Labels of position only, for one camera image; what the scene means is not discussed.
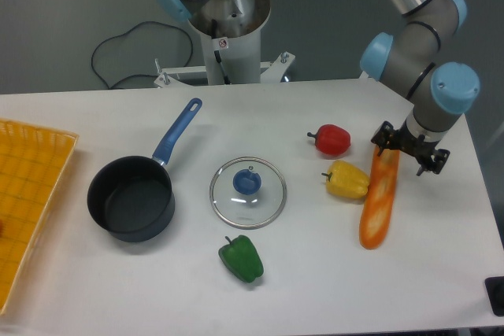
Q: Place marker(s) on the glass lid blue knob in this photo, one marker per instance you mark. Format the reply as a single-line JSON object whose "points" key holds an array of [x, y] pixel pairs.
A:
{"points": [[248, 193]]}

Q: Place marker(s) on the yellow plastic basket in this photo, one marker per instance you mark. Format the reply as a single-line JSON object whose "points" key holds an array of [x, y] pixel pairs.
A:
{"points": [[33, 160]]}

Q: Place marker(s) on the green bell pepper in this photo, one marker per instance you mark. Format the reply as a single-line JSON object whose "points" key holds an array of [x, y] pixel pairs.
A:
{"points": [[241, 258]]}

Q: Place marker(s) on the black object table corner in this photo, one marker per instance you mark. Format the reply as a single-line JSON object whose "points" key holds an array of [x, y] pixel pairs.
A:
{"points": [[494, 287]]}

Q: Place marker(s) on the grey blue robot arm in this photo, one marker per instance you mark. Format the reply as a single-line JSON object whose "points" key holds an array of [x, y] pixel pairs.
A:
{"points": [[440, 94]]}

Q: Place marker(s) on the yellow bell pepper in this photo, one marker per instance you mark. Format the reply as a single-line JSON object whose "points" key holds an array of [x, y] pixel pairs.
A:
{"points": [[346, 180]]}

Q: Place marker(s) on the black pot blue handle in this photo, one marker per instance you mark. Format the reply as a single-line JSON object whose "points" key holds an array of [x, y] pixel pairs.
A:
{"points": [[132, 197]]}

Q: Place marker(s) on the red bell pepper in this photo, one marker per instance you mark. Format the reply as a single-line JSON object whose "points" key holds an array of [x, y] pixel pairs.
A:
{"points": [[331, 140]]}

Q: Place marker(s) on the long orange bread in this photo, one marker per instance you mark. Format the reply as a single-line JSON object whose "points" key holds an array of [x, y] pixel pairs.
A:
{"points": [[376, 214]]}

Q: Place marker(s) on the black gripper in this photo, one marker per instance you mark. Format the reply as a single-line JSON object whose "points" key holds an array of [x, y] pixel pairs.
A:
{"points": [[428, 158]]}

